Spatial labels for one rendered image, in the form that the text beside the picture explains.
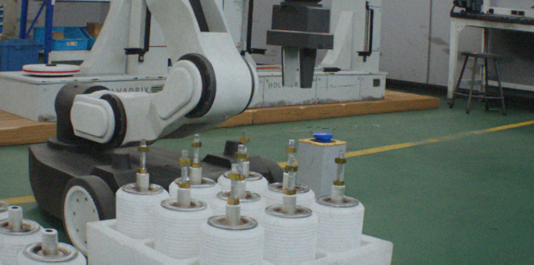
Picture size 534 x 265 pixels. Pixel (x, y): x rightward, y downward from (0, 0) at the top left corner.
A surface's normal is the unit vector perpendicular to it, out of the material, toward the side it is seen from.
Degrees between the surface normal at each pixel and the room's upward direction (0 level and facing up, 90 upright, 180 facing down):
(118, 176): 45
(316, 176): 90
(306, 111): 90
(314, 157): 90
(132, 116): 90
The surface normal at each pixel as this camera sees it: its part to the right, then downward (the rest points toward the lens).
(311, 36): -0.06, 0.12
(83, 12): 0.72, 0.12
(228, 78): 0.70, -0.17
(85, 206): -0.69, 0.05
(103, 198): 0.55, -0.55
